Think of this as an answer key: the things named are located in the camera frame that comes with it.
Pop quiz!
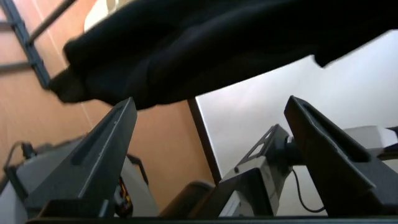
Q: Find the white laundry basket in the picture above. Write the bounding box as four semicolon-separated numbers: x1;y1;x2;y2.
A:
83;0;133;32

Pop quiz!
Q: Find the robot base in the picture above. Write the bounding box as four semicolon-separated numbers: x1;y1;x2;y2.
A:
0;123;295;218

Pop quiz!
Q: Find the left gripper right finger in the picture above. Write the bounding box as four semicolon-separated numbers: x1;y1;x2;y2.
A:
284;95;398;217

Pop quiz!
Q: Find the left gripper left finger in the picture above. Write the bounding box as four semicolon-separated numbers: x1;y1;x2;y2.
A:
24;96;138;218

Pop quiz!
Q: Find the black clothes rack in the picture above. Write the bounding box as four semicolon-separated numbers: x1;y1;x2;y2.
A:
0;0;78;90

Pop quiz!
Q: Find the black garment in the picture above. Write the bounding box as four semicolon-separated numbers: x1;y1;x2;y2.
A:
48;0;398;111

